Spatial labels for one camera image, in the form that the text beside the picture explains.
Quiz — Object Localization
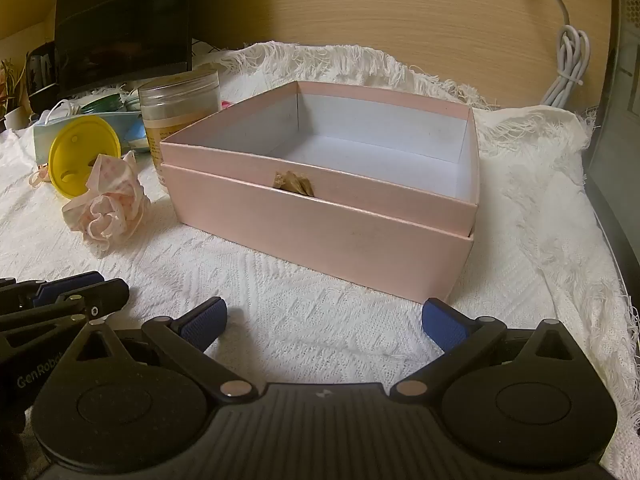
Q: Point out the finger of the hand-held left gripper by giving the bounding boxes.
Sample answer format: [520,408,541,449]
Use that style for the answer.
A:
[0,278,130,341]
[0,271,105,307]

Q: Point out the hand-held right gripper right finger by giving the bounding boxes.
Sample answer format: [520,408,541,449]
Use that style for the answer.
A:
[390,297,573,403]

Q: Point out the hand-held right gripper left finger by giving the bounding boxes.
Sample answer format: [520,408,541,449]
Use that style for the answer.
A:
[75,297,256,401]

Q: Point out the pink patterned cloth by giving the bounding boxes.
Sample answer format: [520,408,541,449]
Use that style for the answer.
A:
[61,150,152,253]

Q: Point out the pink cardboard box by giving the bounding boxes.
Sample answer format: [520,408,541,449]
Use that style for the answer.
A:
[159,80,482,306]

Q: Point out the white textured blanket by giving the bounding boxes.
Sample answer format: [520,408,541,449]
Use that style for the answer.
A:
[0,40,640,461]

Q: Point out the light blue face mask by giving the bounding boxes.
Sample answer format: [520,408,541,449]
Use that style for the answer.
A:
[32,109,148,166]

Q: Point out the brown ribbon tab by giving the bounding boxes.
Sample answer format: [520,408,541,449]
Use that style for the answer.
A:
[272,170,316,196]

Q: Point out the clear plastic jar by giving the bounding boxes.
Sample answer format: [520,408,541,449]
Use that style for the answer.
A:
[137,69,222,188]

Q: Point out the potted plant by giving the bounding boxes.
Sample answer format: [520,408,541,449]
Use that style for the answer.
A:
[0,57,28,133]

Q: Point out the dark rounded object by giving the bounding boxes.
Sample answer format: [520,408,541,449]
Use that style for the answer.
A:
[25,42,58,101]

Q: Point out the black monitor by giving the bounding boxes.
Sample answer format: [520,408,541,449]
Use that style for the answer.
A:
[52,0,196,98]

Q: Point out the white cable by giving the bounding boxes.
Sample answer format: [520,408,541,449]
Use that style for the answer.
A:
[525,0,592,110]

